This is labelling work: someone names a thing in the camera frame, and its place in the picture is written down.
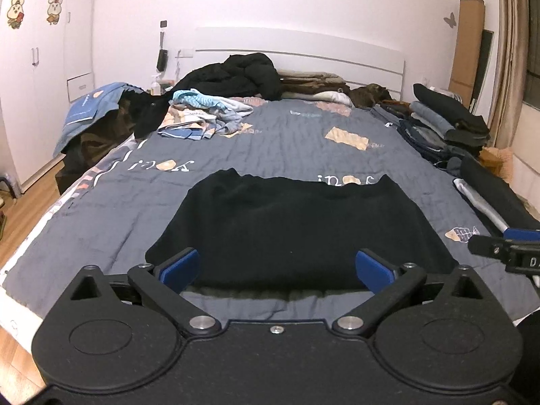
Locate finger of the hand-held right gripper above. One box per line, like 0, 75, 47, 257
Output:
468, 235, 513, 258
504, 228, 540, 241

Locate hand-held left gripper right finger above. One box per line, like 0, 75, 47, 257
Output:
333, 249, 490, 339

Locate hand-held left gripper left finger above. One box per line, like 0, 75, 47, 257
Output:
63, 248, 221, 338

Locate black sweatshirt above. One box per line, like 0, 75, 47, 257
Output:
144, 168, 458, 300

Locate stack of folded clothes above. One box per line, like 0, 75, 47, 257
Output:
369, 83, 492, 176

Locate black folded garment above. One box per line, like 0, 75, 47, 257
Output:
460, 157, 540, 231

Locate black storage box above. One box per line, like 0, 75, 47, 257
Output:
55, 155, 91, 197

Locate pastel patterned garments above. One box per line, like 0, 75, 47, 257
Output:
157, 103, 254, 141

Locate dark brown coat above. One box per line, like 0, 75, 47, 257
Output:
78, 103, 138, 165

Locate grey printed bed quilt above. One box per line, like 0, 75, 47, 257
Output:
0, 93, 540, 334

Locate black crumpled garment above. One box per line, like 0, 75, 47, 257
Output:
124, 86, 178, 139

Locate black flat board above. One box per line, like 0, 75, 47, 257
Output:
470, 29, 495, 116

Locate turquoise striped garment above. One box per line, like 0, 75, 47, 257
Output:
170, 88, 254, 112

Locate tabby cat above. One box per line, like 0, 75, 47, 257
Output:
350, 84, 393, 109

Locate white folded cloth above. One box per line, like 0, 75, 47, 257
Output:
314, 90, 354, 107

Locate beige curtain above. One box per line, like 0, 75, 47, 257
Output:
493, 0, 534, 150

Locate blue printed blanket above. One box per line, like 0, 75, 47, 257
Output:
54, 82, 140, 157

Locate dark window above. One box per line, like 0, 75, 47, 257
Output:
523, 0, 540, 114

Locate brown folded blanket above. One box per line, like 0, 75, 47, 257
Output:
278, 70, 351, 100

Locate black puffer jacket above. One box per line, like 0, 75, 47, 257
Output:
175, 53, 282, 101

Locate tall cardboard roll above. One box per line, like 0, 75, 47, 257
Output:
448, 0, 486, 93

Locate white wardrobe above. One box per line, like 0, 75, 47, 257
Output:
0, 0, 98, 195

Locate white headboard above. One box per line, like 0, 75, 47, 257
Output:
195, 26, 406, 93

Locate mouse sticker with bow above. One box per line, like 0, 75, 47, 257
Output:
46, 0, 64, 25

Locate mouse sticker with red card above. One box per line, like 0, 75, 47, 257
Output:
6, 0, 25, 30

